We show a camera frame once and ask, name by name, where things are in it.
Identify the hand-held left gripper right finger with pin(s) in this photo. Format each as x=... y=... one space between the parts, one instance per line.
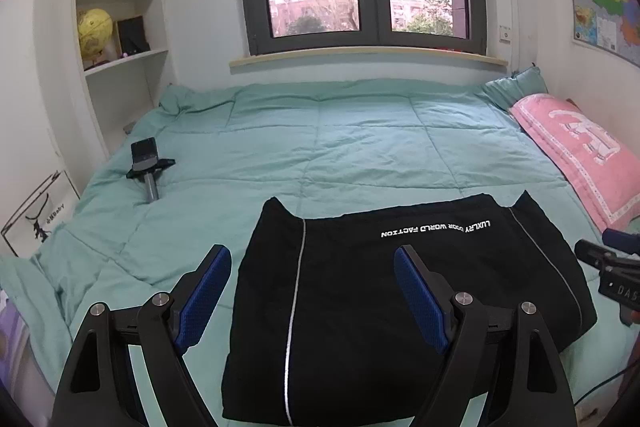
x=420 y=302

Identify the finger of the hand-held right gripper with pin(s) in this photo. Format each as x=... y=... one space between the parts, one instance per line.
x=592 y=253
x=622 y=240

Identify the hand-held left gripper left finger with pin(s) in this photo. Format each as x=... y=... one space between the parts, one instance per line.
x=205 y=302

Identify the black shorts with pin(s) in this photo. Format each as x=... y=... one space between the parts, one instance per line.
x=380 y=307

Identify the pink pillow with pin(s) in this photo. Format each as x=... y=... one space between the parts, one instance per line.
x=580 y=147

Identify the green pillow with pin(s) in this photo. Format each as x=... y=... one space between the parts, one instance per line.
x=517 y=89

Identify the white poster with black figure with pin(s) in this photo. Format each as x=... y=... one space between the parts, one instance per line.
x=40 y=217

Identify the green quilt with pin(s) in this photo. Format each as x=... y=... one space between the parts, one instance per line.
x=325 y=142

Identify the lilac cloth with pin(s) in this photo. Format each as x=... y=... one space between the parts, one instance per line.
x=11 y=342

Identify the white bookshelf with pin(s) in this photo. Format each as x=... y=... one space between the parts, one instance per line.
x=130 y=72

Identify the wooden windowsill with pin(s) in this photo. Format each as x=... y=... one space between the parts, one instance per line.
x=365 y=59

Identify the black box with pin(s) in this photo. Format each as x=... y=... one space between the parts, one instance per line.
x=132 y=36

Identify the yellow globe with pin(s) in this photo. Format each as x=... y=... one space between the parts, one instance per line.
x=94 y=32

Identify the black handheld camera device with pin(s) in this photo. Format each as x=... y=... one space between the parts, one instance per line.
x=145 y=162

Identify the white wall socket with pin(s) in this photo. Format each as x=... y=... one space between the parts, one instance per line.
x=505 y=34

